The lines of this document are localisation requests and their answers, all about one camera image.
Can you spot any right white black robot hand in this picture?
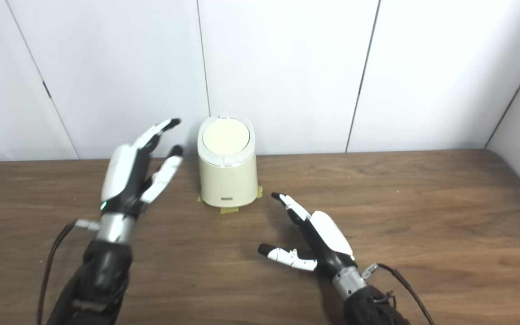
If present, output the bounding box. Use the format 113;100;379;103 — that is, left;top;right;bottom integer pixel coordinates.
258;192;359;280

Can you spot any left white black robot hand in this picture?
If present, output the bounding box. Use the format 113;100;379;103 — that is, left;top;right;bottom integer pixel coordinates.
100;118;185;222

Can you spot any cream-colored bin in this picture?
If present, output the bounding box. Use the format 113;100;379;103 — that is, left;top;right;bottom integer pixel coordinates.
197;115;258;208

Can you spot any round cream bin lid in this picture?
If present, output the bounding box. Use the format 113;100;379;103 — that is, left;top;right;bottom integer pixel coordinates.
202;117;251;157

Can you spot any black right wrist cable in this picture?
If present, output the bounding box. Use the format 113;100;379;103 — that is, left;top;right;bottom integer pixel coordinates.
362;263;436;325

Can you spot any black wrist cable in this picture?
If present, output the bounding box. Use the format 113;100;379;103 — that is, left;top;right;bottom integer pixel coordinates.
362;263;436;325
37;219;102;325

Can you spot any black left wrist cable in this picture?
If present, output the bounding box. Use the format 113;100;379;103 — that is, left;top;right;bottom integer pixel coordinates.
37;219;102;325

